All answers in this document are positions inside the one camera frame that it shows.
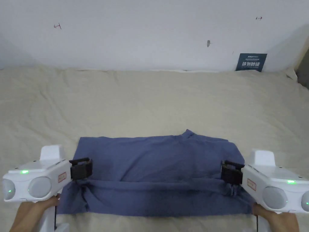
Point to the dark blue shirt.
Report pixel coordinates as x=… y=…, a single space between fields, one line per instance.
x=154 y=169

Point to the dark blue sign card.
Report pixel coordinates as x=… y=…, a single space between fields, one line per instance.
x=251 y=62

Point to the bed with beige sheet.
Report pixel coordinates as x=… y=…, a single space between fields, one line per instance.
x=144 y=96

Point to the person's left hand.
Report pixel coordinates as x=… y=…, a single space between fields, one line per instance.
x=26 y=215

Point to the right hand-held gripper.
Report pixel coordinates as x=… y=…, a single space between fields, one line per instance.
x=268 y=178

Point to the person's right hand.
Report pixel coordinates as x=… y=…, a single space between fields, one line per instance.
x=277 y=222

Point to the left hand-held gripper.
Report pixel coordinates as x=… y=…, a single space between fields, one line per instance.
x=48 y=172

